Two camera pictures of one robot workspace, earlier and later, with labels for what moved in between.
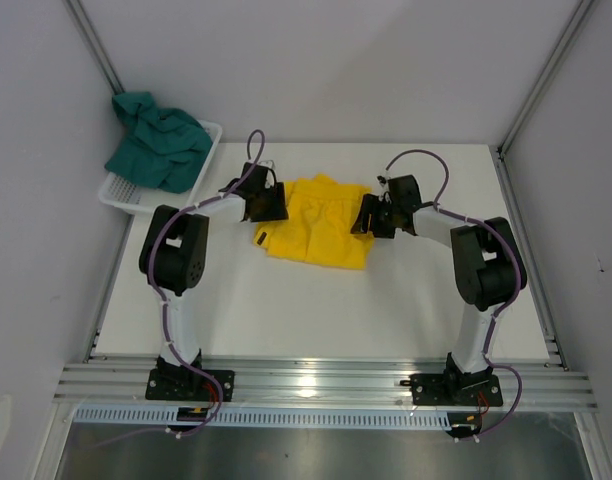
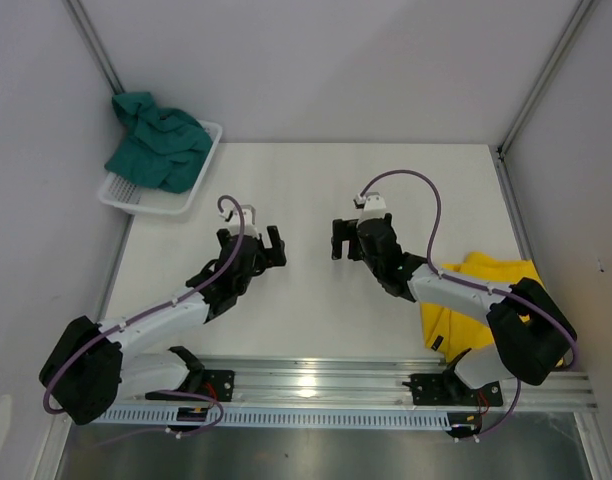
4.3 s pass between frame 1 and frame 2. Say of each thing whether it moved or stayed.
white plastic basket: stayed
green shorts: stayed
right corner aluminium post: stayed
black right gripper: moved
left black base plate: stayed
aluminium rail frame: stayed
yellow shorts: moved
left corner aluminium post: stayed
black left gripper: moved
